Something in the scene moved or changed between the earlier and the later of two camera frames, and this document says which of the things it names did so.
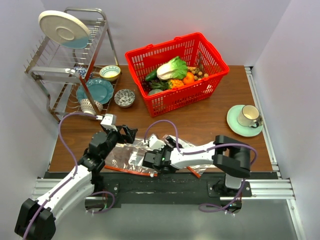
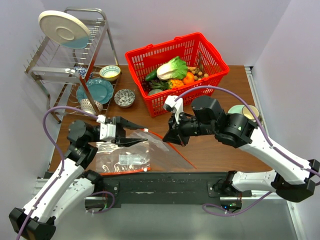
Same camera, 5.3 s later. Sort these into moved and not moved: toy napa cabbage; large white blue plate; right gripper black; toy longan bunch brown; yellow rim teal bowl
Moved: right gripper black
Not moved: toy longan bunch brown; toy napa cabbage; yellow rim teal bowl; large white blue plate
